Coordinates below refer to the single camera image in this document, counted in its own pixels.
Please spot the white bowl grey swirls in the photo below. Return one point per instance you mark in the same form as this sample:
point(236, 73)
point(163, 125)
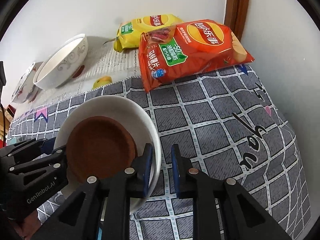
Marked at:
point(62, 64)

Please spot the person's left hand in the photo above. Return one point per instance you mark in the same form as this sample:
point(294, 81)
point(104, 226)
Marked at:
point(28, 227)

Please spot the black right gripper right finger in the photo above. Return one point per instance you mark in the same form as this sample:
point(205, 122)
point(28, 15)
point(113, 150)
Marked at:
point(222, 209)

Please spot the large white bowl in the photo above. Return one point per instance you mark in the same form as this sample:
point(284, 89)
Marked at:
point(25, 89)

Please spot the grey checked tablecloth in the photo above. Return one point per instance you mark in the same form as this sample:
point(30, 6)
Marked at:
point(226, 124)

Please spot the red chips bag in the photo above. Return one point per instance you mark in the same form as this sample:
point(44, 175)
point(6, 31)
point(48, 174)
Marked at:
point(186, 49)

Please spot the brown wooden door frame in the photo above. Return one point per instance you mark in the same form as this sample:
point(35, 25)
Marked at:
point(235, 16)

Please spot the brown small dish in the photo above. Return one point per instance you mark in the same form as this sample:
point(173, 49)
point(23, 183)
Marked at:
point(99, 146)

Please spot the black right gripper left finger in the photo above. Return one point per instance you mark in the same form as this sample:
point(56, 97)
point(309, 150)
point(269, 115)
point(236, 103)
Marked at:
point(101, 209)

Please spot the yellow chips bag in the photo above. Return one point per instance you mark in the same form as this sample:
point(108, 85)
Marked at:
point(128, 34)

